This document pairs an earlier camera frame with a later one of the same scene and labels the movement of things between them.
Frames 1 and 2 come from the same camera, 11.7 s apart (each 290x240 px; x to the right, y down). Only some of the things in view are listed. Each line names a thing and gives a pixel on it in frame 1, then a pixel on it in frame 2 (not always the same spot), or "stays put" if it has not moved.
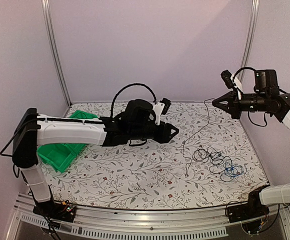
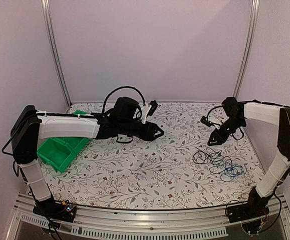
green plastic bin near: x=59 y=155 stays put
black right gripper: x=233 y=107 to x=221 y=140
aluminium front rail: x=201 y=222 stays put
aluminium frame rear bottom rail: x=154 y=102 stays put
